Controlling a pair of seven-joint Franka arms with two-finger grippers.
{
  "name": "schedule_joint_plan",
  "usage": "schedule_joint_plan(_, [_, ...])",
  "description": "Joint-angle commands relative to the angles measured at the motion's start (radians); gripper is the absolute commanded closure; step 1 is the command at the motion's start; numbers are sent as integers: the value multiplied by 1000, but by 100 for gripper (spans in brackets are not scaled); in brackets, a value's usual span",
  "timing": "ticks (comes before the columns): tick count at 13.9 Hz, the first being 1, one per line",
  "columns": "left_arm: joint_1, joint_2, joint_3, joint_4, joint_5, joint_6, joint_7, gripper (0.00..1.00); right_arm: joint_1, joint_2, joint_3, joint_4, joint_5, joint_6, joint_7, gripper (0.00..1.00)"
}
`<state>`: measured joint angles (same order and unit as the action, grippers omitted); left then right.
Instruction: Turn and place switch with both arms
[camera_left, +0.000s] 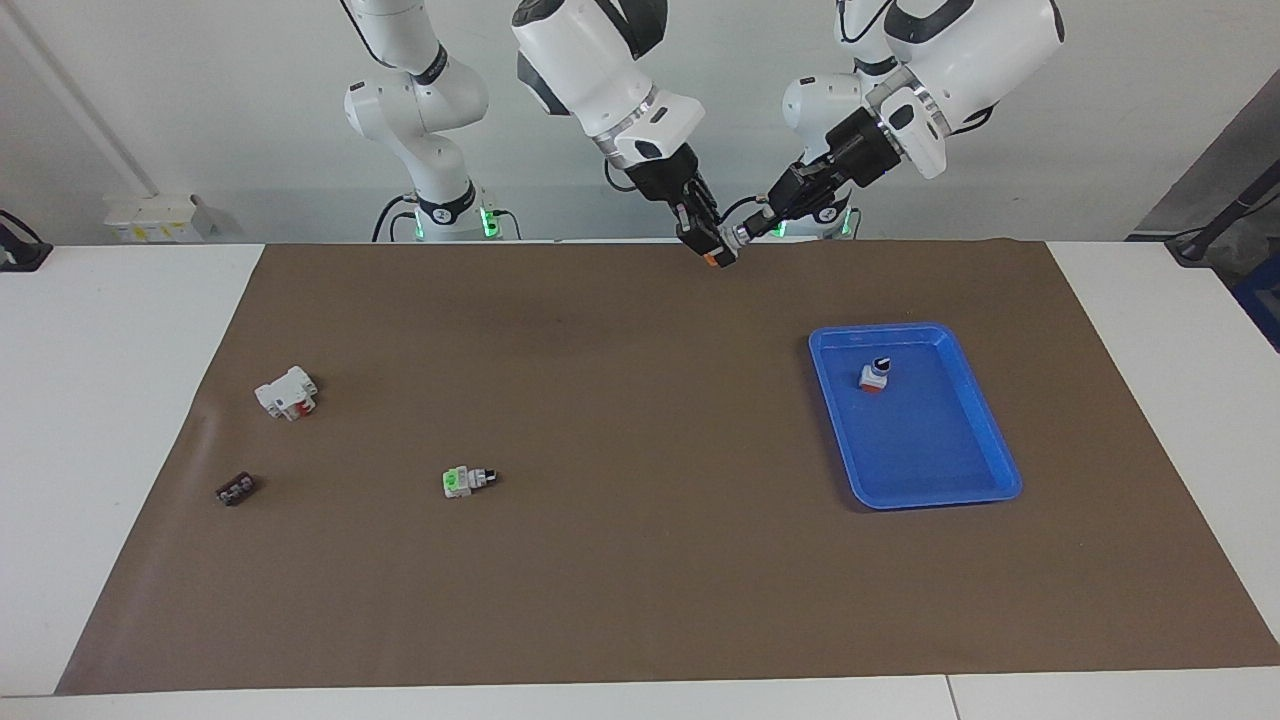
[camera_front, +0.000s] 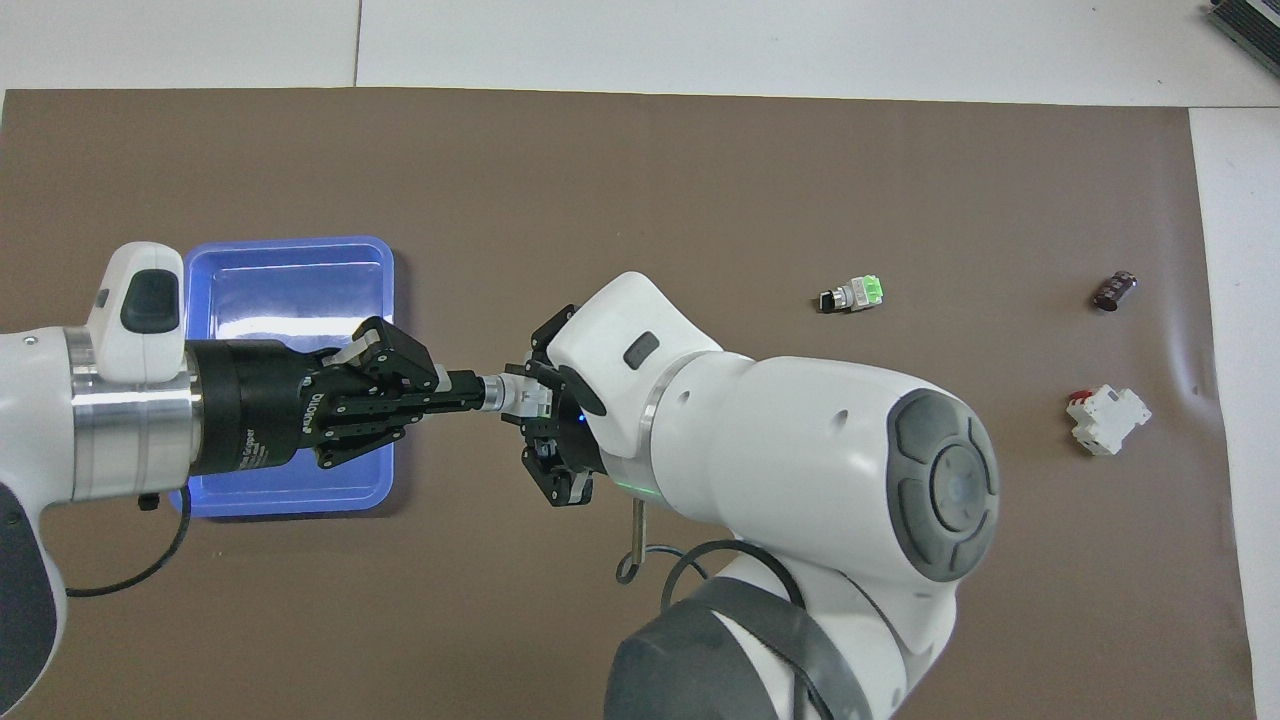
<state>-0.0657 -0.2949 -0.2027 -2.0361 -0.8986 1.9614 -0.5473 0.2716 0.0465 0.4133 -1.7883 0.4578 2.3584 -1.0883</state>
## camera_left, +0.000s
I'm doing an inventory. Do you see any black clamp mount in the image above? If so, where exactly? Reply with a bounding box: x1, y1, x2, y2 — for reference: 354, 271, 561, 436
0, 208, 53, 273

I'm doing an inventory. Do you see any black tripod stand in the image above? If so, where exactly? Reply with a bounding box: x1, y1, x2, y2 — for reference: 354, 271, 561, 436
1165, 183, 1280, 267

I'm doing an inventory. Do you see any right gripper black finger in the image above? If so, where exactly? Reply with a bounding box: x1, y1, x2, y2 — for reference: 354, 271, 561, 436
696, 186, 739, 271
672, 198, 715, 255

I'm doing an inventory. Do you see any selector switch green base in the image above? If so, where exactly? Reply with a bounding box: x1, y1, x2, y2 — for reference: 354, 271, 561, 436
442, 465, 499, 499

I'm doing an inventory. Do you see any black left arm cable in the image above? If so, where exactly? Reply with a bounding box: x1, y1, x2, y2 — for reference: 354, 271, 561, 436
718, 193, 776, 229

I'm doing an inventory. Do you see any brown table mat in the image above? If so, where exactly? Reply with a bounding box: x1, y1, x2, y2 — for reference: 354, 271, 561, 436
55, 240, 1280, 696

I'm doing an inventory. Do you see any black base cable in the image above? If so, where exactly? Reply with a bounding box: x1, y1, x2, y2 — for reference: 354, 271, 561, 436
372, 193, 416, 244

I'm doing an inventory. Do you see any white circuit breaker red lever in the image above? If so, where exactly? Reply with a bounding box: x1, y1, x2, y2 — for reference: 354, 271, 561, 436
254, 366, 319, 422

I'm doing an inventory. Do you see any blue plastic tray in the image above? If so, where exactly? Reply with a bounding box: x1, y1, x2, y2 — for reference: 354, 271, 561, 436
808, 322, 1023, 511

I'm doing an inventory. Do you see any selector switch orange base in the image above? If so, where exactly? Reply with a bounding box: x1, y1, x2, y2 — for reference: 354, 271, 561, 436
703, 222, 753, 271

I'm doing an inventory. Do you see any blue storage bin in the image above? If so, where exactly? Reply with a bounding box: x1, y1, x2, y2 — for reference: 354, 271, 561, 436
1232, 278, 1280, 353

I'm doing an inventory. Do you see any white cardboard box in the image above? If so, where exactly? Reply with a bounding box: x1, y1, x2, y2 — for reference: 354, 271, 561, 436
103, 193, 217, 244

